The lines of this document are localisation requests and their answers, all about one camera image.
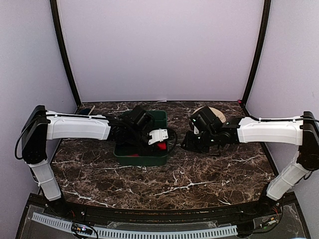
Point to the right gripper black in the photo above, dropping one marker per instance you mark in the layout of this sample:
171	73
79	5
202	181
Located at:
190	145

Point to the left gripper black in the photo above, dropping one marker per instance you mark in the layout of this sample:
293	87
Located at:
149	150

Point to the red sock with santa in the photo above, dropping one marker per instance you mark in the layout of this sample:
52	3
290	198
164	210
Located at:
134	155

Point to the green compartment tray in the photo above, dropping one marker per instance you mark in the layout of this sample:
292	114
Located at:
154	158

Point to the red sock plain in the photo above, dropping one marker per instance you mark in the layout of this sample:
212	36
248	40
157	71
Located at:
162	146

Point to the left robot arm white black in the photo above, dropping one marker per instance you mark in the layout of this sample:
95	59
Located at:
43	125

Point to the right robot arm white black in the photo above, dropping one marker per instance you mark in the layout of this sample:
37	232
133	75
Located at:
302	131

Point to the beige patterned plate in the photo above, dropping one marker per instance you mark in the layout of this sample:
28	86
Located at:
219	114

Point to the dark blue cup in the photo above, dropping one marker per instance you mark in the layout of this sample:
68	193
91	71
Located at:
85	112

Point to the small circuit board right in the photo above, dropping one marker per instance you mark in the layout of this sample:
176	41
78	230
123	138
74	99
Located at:
269	222

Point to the small circuit board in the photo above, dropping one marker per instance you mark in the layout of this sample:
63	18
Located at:
269	222
81	229

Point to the small circuit board left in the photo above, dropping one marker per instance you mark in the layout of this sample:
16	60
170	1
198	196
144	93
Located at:
81	229

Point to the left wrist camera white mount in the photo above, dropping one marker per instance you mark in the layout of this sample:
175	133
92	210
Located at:
157	135

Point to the black front rail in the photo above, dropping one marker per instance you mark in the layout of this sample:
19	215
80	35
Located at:
241	213

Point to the grey slotted cable duct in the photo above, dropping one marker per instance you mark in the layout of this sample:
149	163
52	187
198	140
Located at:
117	230

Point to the right black frame post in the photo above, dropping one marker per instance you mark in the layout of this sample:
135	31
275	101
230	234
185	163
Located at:
258	52

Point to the black frame post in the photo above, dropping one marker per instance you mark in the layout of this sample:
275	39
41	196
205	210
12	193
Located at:
258	52
63	51

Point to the left black frame post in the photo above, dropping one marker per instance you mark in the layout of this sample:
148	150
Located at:
63	51

